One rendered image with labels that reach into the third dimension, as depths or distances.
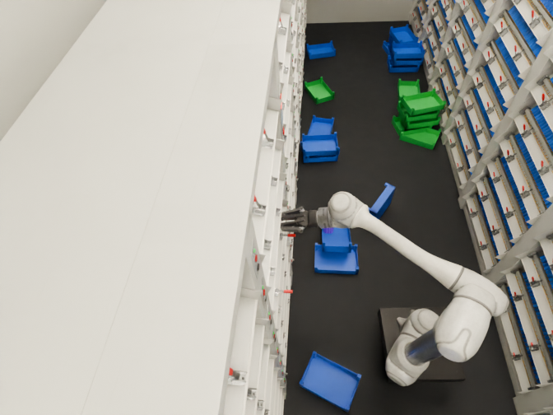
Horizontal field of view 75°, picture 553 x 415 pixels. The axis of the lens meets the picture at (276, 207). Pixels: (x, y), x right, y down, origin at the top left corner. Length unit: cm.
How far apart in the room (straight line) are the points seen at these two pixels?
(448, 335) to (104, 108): 125
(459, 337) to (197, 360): 97
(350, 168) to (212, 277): 261
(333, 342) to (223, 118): 179
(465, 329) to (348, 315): 121
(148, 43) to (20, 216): 67
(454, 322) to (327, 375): 116
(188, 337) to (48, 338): 23
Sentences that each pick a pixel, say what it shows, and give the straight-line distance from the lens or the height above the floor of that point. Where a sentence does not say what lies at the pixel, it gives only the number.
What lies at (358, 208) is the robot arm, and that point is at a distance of 134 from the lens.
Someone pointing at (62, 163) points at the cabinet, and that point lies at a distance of 97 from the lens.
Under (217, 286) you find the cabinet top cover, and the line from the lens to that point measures 65.
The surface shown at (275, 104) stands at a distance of 131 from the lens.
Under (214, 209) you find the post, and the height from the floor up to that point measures 175.
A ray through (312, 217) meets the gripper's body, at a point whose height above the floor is 108.
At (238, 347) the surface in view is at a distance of 86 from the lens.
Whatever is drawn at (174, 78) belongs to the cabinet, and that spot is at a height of 175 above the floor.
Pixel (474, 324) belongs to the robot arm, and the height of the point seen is 111.
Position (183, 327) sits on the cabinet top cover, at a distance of 64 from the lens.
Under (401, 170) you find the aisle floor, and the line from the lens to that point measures 324.
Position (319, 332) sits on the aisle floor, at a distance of 244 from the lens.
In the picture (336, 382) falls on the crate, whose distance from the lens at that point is 237.
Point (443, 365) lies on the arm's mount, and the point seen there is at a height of 27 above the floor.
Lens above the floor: 233
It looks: 54 degrees down
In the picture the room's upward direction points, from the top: 6 degrees counter-clockwise
